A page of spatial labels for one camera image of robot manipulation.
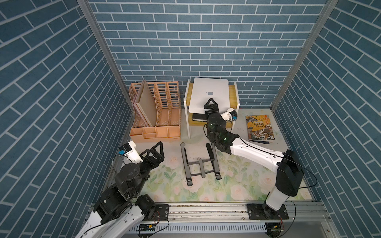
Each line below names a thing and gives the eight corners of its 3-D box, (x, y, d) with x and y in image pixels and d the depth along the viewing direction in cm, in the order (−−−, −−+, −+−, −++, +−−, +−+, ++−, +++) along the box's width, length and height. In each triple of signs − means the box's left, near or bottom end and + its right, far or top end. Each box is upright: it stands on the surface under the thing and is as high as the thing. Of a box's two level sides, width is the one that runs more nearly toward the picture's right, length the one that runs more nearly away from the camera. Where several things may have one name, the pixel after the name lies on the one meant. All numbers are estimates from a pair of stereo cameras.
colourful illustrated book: (249, 140, 103) (250, 138, 101) (243, 116, 117) (244, 114, 116) (277, 140, 103) (278, 138, 101) (267, 116, 118) (268, 114, 116)
